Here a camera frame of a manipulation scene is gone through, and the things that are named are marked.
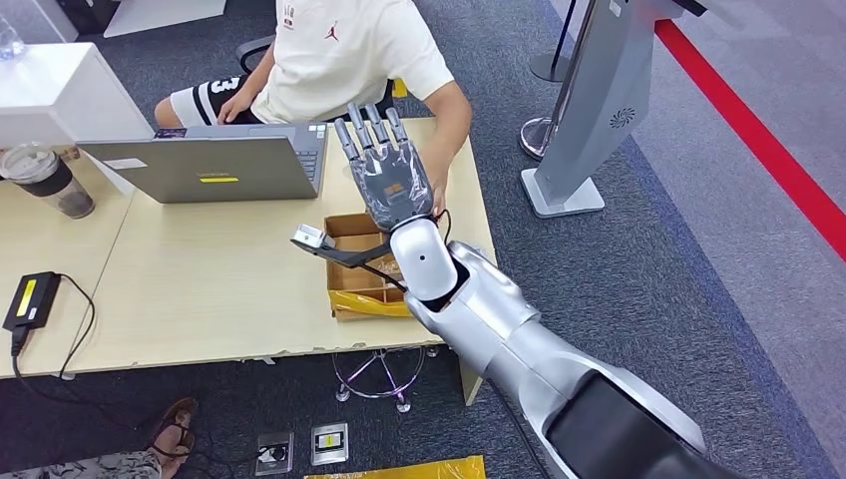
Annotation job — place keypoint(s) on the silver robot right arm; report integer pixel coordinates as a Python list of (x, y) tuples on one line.
[(515, 350)]

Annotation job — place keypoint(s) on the white cabinet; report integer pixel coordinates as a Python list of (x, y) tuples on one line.
[(59, 92)]

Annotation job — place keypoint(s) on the black power adapter yellow label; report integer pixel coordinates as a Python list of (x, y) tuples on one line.
[(32, 301)]

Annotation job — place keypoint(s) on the lidded plastic coffee cup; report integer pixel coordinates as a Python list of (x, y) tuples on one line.
[(47, 180)]

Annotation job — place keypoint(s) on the black box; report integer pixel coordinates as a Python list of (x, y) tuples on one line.
[(87, 13)]

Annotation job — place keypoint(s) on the wooden compartment box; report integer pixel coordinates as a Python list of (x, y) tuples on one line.
[(350, 278)]

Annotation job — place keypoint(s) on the person's right hand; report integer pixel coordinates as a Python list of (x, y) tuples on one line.
[(238, 107)]

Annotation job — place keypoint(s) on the small yellow tag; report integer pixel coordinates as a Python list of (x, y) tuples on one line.
[(398, 89)]

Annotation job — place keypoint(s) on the person's left hand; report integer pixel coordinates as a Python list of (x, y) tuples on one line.
[(439, 201)]

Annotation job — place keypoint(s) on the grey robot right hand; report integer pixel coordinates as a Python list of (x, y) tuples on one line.
[(393, 185)]

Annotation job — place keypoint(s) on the closed silver floor outlet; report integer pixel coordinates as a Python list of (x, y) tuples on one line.
[(329, 445)]

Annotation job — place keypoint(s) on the open floor outlet with plug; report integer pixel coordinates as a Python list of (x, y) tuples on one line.
[(274, 455)]

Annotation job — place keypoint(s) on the brown sandal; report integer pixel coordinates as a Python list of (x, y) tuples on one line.
[(182, 416)]

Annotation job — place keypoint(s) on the person's foot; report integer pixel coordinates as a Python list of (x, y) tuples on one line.
[(172, 437)]

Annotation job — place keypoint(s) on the chrome stanchion post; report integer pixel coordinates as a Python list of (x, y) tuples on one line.
[(537, 135)]

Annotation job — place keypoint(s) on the person's left forearm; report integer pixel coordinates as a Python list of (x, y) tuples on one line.
[(449, 132)]

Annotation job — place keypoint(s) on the grey laptop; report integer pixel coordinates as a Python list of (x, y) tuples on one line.
[(198, 170)]

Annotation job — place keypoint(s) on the picture room key card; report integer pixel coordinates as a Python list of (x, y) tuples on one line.
[(388, 267)]

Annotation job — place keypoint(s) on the black stanchion post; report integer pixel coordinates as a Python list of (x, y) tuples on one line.
[(548, 67)]

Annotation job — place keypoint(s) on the white platform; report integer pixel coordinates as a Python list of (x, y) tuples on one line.
[(162, 16)]

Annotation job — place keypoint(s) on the yellow floor tape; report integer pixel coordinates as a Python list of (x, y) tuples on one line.
[(423, 471)]

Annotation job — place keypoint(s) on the black office chair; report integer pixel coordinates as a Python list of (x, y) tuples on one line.
[(250, 53)]

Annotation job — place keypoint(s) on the person's right forearm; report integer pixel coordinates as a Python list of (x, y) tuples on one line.
[(259, 74)]

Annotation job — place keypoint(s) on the grey kiosk stand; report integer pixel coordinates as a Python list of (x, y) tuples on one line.
[(598, 99)]

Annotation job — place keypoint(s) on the clear water bottle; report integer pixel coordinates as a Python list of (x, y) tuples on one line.
[(9, 41)]

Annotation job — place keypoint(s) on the chrome stool base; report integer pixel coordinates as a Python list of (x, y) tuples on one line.
[(377, 383)]

